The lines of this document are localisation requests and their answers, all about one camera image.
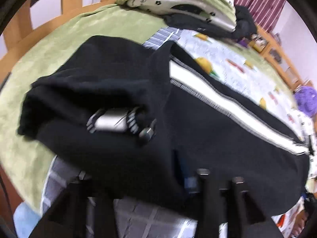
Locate fruit print bed sheet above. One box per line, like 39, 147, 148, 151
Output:
39, 27, 317, 238

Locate maroon curtain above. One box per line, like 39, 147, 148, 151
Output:
234, 0, 286, 32

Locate black sweatpants with white stripe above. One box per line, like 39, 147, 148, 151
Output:
17, 35, 312, 224

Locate wooden bed frame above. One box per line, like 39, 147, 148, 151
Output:
30, 0, 316, 84

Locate black jacket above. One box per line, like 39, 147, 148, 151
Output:
163, 5, 257, 40

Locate purple plush toy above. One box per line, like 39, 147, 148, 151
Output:
294, 86, 317, 117

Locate green blanket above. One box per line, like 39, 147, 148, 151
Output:
0, 3, 296, 213

